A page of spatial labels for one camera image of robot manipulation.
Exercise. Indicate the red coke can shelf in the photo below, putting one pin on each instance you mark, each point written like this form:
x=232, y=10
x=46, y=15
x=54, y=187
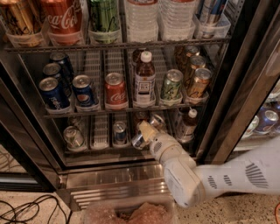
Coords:
x=115, y=89
x=157, y=122

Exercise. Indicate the pepsi can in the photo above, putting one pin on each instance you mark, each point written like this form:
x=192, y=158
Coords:
x=83, y=90
x=53, y=94

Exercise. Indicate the large coca-cola can top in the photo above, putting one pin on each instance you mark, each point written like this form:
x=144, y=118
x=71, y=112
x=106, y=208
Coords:
x=64, y=18

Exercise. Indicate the rear gold can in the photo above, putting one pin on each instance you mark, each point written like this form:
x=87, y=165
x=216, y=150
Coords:
x=183, y=53

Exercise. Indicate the redbull can top shelf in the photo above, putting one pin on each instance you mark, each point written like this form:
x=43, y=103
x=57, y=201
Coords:
x=210, y=15

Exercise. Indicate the red coke can middle shelf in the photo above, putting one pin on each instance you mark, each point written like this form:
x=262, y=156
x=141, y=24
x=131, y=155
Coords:
x=115, y=89

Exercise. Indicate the can behind glass door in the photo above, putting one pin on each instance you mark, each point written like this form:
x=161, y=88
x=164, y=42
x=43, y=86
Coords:
x=267, y=119

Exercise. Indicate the silver can bottom left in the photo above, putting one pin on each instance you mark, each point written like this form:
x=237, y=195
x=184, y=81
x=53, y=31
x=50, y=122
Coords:
x=73, y=137

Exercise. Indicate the fridge glass door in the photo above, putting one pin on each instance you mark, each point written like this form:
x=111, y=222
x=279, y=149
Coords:
x=260, y=78

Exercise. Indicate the tea bottle middle shelf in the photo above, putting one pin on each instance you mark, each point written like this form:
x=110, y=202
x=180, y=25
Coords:
x=144, y=81

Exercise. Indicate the right water bottle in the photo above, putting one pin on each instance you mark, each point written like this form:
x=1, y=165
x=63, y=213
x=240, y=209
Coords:
x=176, y=19

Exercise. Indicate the middle left dark can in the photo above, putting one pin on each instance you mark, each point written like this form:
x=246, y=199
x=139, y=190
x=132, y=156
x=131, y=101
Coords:
x=55, y=70

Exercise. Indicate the tea bottle shelf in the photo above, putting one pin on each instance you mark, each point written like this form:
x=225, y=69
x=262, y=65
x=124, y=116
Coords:
x=186, y=126
x=144, y=81

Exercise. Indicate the redbull can behind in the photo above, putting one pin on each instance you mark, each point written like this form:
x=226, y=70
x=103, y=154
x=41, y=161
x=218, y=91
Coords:
x=120, y=133

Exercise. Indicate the gold can shelf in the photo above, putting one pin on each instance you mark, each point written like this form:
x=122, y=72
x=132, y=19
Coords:
x=21, y=21
x=199, y=82

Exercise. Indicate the water bottle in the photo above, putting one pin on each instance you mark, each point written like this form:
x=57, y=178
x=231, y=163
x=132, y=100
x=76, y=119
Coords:
x=176, y=19
x=142, y=20

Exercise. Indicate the middle gold can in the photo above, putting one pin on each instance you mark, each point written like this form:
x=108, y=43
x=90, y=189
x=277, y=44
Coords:
x=193, y=63

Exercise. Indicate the left water bottle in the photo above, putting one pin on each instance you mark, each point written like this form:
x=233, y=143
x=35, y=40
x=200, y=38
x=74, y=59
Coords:
x=142, y=20

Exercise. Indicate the red coke can bottom shelf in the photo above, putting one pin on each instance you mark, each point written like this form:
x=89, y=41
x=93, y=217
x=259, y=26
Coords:
x=157, y=122

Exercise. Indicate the silver redbull can front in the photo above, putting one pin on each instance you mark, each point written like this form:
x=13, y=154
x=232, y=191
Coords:
x=138, y=141

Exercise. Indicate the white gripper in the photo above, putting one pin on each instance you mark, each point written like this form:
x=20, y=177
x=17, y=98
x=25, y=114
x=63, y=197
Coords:
x=161, y=143

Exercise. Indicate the front left pepsi can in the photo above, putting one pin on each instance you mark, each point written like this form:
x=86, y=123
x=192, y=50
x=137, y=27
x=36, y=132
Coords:
x=53, y=94

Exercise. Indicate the gold can top shelf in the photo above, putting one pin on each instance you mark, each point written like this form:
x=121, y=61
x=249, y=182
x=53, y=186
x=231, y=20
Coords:
x=21, y=21

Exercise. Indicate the green can top shelf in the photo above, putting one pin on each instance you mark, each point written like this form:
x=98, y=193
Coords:
x=104, y=20

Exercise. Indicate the red coke can behind bottom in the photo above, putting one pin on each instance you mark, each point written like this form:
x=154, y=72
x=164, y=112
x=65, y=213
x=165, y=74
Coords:
x=140, y=116

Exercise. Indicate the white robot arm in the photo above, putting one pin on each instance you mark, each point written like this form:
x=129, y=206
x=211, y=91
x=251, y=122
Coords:
x=256, y=171

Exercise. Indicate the green can shelf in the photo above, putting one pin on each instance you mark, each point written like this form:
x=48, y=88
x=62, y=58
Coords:
x=171, y=85
x=104, y=20

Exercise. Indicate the green can middle shelf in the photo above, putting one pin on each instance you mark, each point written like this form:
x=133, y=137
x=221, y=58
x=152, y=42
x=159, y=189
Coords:
x=171, y=85

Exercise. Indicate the clear plastic bin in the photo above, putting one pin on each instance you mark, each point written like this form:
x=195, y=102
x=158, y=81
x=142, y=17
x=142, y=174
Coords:
x=137, y=210

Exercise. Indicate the dark can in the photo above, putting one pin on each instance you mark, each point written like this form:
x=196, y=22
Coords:
x=65, y=62
x=55, y=70

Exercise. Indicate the front gold can middle shelf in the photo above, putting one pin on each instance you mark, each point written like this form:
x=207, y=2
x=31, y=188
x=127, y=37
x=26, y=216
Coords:
x=199, y=82

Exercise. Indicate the rear left dark can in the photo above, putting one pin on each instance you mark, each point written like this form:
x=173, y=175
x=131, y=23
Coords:
x=65, y=62

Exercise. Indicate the tea bottle bottom shelf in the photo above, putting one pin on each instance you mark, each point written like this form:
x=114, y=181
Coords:
x=186, y=126

